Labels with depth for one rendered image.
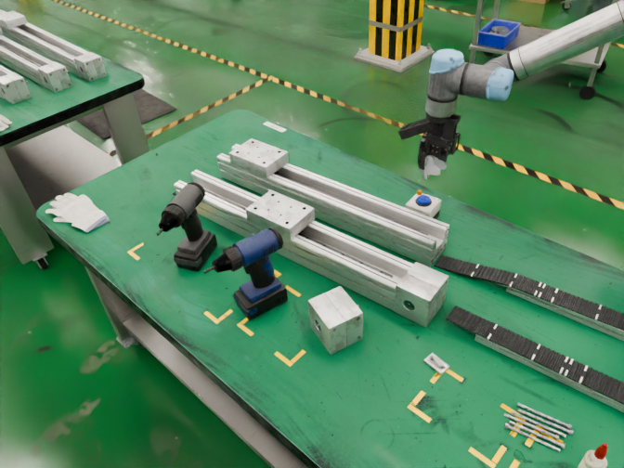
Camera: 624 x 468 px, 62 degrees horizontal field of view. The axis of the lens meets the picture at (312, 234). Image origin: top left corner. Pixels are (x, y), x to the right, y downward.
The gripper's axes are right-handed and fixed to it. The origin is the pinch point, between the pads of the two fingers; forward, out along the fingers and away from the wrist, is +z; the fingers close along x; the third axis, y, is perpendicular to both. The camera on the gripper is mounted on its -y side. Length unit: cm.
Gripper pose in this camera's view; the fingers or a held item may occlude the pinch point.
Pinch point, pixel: (424, 174)
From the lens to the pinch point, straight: 152.2
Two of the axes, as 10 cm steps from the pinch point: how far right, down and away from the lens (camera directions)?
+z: 0.4, 7.6, 6.5
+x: 6.1, -5.3, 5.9
